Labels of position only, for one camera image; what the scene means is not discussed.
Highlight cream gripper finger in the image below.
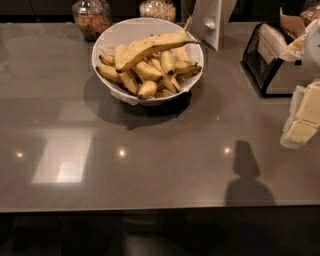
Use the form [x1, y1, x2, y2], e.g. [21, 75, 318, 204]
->
[280, 80, 320, 149]

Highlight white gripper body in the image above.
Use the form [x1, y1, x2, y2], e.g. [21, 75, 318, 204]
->
[279, 19, 320, 78]

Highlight large top banana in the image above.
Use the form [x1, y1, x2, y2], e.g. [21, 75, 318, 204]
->
[115, 18, 200, 73]

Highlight right dark-tipped banana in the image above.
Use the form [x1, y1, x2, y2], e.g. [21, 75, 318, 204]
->
[174, 61, 202, 75]

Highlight upright short banana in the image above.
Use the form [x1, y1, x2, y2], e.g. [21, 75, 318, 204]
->
[160, 50, 175, 75]

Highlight front small banana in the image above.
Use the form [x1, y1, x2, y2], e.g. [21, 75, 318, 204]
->
[137, 80, 157, 99]

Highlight small banana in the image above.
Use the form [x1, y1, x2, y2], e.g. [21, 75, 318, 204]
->
[137, 80, 157, 99]
[99, 54, 115, 66]

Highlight centre banana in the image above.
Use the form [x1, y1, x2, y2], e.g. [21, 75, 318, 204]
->
[133, 61, 162, 81]

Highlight white bowl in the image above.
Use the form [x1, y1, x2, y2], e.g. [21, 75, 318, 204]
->
[91, 17, 205, 107]

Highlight lower left banana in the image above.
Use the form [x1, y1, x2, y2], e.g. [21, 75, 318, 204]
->
[119, 70, 139, 95]

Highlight small left banana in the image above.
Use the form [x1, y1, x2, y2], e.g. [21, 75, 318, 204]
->
[99, 54, 115, 66]

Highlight left edge banana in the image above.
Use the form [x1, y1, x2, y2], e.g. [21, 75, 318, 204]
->
[96, 65, 122, 83]

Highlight brown paper bag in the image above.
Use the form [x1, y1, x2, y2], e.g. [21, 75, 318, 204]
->
[280, 11, 306, 39]

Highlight glass jar light cereal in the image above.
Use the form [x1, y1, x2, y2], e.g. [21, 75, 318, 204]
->
[139, 0, 176, 22]

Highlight glass jar brown nuts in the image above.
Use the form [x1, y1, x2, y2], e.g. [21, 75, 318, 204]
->
[72, 0, 112, 41]

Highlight black wire basket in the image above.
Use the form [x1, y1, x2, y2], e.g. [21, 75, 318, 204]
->
[240, 22, 293, 98]

